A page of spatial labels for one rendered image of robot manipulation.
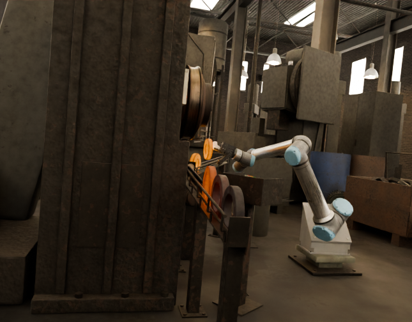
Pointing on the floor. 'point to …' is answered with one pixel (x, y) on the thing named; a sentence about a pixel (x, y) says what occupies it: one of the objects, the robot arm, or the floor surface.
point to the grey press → (299, 101)
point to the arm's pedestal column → (315, 268)
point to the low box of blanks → (385, 207)
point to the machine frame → (113, 158)
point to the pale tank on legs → (213, 24)
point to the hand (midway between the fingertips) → (208, 146)
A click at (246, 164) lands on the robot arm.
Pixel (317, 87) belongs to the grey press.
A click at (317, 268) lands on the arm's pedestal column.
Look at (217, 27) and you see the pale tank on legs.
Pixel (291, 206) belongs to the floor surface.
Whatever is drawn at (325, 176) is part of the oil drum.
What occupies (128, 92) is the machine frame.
